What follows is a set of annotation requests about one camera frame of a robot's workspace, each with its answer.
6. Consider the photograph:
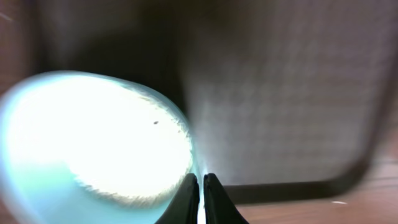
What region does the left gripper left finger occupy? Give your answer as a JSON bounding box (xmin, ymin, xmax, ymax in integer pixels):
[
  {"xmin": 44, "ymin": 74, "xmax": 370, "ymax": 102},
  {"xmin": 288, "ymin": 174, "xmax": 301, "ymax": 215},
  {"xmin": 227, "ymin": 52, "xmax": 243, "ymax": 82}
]
[{"xmin": 155, "ymin": 173, "xmax": 200, "ymax": 224}]

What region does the white cooked rice pile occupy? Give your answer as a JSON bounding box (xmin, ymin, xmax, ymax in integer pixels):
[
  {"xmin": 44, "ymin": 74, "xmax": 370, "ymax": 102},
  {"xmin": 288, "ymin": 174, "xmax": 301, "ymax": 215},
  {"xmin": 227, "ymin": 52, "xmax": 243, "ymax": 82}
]
[{"xmin": 5, "ymin": 76, "xmax": 193, "ymax": 207}]

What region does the light blue rice bowl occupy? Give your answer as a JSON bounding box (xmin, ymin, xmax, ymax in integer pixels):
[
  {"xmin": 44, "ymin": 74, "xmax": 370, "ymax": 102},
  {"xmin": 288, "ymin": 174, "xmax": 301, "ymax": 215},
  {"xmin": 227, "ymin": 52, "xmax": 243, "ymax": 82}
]
[{"xmin": 1, "ymin": 71, "xmax": 201, "ymax": 224}]

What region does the brown serving tray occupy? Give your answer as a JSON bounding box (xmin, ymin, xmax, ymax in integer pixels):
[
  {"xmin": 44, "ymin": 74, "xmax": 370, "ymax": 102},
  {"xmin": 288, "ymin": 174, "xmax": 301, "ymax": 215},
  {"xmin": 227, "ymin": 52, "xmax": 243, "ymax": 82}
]
[{"xmin": 34, "ymin": 0, "xmax": 397, "ymax": 203}]

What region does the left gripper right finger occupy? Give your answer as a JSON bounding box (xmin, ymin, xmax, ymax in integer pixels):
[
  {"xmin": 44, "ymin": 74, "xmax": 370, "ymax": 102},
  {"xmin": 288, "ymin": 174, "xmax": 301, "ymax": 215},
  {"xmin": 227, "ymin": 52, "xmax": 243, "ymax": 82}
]
[{"xmin": 203, "ymin": 173, "xmax": 248, "ymax": 224}]

